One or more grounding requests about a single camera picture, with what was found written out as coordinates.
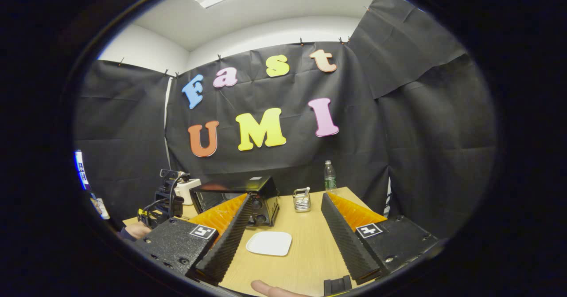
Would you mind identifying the white printed sheet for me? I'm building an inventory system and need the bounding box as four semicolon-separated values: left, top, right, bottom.
91;194;110;220

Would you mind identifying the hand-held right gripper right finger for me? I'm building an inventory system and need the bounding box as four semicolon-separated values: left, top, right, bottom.
321;192;446;285

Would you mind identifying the black electric oven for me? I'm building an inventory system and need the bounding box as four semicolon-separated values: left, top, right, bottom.
190;176;280;227

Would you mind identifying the metal wire basket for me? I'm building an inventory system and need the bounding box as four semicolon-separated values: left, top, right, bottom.
292;188;311;212

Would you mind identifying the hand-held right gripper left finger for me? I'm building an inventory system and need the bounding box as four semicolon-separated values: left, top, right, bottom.
133;193;253;286

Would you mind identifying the white toaster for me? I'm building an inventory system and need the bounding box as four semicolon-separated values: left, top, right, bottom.
175;178;202;205

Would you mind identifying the blue white wall poster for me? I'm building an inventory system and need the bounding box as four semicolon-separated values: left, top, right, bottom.
74;151;91;191

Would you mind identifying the clear plastic water bottle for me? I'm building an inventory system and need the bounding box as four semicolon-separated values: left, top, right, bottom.
324;160;337;193

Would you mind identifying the black backdrop cloth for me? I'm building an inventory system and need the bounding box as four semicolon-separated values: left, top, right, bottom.
73;0;499;240

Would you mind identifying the white square plate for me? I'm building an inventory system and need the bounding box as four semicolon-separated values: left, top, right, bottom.
246;231;293;257

